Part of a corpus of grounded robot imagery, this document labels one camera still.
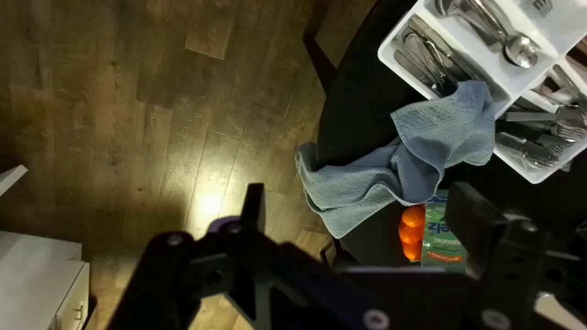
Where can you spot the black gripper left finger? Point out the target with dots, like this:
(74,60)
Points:
(248,222)

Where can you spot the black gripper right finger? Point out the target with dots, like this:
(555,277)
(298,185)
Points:
(503,247)

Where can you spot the bag of orange carrots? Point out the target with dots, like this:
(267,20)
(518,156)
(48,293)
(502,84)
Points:
(426,236)

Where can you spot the blue microfiber cloth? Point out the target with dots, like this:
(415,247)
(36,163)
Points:
(432,136)

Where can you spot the round black table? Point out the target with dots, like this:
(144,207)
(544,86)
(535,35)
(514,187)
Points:
(357,117)

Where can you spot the white cutlery tray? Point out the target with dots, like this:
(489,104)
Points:
(544,106)

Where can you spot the silver spoon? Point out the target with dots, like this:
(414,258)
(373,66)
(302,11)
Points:
(492,26)

